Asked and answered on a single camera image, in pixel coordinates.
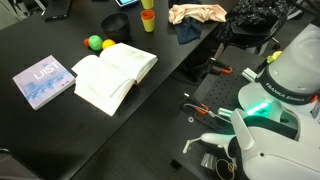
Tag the yellow green tool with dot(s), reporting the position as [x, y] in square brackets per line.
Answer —
[274, 56]

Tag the closed UIST book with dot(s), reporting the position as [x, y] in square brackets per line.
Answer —
[43, 81]

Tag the short aluminium extrusion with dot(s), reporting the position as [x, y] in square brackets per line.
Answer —
[249, 74]

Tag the dark blue cloth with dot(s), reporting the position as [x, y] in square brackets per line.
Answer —
[188, 31]

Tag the black flat device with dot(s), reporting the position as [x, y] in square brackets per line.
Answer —
[56, 10]

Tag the small metal washer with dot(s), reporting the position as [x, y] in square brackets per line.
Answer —
[190, 119]

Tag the black orange clamp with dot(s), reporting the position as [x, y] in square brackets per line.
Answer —
[196, 106]
[216, 68]

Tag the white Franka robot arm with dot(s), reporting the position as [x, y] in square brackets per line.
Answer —
[293, 66]

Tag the green ball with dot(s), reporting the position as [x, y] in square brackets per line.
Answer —
[95, 42]

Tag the small grey plastic bag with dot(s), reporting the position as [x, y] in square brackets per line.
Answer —
[208, 160]

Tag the small red ball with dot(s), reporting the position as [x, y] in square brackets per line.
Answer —
[86, 42]

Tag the orange plastic cup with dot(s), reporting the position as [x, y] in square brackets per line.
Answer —
[147, 14]

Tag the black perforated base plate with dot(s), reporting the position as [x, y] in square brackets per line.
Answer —
[226, 90]

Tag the open white book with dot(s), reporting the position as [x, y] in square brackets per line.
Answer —
[113, 76]

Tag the long aluminium extrusion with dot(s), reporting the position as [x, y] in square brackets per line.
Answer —
[225, 112]

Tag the yellow orange ball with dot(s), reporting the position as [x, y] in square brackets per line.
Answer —
[108, 43]

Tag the black bowl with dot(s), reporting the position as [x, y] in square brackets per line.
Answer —
[115, 25]

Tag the white tablet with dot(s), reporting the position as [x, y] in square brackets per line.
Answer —
[126, 2]

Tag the peach crumpled cloth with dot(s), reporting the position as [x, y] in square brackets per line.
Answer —
[196, 13]

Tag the black speckled jacket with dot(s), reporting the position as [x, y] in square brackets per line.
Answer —
[253, 13]

